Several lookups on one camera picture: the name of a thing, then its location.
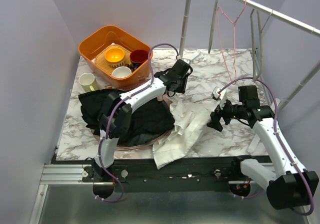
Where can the white skirt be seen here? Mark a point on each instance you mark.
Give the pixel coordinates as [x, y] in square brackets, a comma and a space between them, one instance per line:
[189, 125]

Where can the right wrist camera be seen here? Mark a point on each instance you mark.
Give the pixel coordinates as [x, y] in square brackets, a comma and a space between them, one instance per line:
[221, 96]

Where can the black garment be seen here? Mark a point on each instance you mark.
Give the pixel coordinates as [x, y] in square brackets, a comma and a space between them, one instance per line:
[91, 103]

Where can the clear pink plastic basket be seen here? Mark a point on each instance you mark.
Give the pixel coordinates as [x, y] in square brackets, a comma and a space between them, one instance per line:
[140, 145]

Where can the yellow bowl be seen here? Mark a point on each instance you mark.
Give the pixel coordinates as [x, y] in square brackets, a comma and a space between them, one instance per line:
[115, 57]

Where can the orange plastic bin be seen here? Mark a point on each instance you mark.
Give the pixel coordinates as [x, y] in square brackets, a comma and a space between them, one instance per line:
[97, 42]

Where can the dark red cup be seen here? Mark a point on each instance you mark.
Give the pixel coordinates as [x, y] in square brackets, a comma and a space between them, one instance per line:
[137, 58]

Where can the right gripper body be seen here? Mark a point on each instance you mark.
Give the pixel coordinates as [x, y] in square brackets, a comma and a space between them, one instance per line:
[229, 111]

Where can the black mounting bar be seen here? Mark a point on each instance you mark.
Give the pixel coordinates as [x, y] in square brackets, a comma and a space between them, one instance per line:
[187, 174]

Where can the silver clothes rack rail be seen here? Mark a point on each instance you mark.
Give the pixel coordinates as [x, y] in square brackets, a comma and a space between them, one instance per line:
[282, 17]

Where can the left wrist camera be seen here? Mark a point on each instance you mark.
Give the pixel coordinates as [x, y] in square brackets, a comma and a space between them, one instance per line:
[188, 61]

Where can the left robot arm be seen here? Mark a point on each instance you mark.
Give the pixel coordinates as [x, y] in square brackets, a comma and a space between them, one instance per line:
[116, 112]

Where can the white bowl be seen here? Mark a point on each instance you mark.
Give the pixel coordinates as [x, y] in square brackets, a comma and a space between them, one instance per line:
[121, 72]

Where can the grey hanger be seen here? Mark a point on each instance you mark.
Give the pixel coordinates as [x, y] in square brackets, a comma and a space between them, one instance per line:
[257, 53]
[212, 28]

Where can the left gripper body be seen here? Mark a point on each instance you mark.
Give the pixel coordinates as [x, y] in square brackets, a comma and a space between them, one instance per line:
[181, 84]

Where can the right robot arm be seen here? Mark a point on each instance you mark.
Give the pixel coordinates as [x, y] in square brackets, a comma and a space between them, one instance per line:
[290, 184]

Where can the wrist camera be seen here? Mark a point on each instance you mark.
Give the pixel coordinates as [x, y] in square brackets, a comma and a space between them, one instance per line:
[188, 61]
[221, 96]

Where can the white mug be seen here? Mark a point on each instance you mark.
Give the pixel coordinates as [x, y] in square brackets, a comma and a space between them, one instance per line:
[88, 82]

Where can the pink wire hanger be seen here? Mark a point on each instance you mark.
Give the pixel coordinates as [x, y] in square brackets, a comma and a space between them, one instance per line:
[234, 24]

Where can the woven bamboo mat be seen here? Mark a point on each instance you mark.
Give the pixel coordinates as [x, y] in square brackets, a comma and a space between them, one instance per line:
[102, 63]

